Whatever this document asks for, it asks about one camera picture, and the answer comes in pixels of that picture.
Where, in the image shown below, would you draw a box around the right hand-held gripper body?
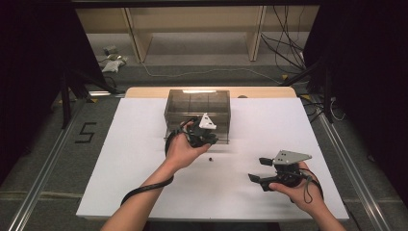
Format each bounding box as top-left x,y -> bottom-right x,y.
271,149 -> 313,189

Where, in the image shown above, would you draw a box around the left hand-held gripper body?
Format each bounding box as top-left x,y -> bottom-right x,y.
185,113 -> 218,149

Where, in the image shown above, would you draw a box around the smoky clear plastic drawer box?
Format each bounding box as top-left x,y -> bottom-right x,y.
164,89 -> 232,145

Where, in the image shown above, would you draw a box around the person's right hand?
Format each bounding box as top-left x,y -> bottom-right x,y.
268,161 -> 325,217

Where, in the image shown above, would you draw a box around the person's left hand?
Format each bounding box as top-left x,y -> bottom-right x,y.
164,120 -> 213,171

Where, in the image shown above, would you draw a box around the white table board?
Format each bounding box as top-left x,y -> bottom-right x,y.
75,97 -> 350,222

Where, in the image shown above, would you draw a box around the person's dark trousers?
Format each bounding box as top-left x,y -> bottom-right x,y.
143,220 -> 282,231

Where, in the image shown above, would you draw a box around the light wooden table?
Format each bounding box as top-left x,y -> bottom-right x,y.
124,86 -> 297,99

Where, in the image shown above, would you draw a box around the black metal stand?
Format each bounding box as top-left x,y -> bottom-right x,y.
280,61 -> 335,124
59,68 -> 118,129

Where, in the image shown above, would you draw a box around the short silver bar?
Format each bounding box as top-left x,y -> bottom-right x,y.
88,90 -> 126,97

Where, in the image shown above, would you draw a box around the white bag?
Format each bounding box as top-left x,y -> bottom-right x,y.
101,55 -> 129,73

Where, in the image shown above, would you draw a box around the light wooden shelf unit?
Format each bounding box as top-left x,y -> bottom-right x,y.
76,5 -> 320,64

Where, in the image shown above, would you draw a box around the dark curtain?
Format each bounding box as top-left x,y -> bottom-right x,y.
302,0 -> 408,206
0,0 -> 107,187

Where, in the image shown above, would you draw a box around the thin black lanyard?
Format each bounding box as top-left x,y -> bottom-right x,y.
294,169 -> 315,205

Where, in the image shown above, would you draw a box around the aluminium floor rail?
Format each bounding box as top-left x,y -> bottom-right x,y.
316,112 -> 393,231
8,99 -> 88,231

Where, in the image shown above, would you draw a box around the bundle of black cables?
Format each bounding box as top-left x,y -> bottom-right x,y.
260,5 -> 309,76

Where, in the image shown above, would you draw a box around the black frame beam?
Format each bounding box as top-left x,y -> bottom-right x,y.
71,0 -> 321,8

